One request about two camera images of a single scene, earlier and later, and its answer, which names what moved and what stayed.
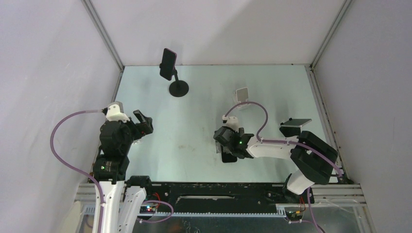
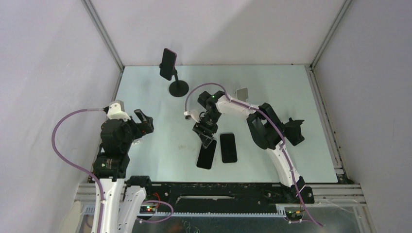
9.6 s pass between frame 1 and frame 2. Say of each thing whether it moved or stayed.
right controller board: stayed
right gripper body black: moved
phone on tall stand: stayed
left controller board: stayed
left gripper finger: stayed
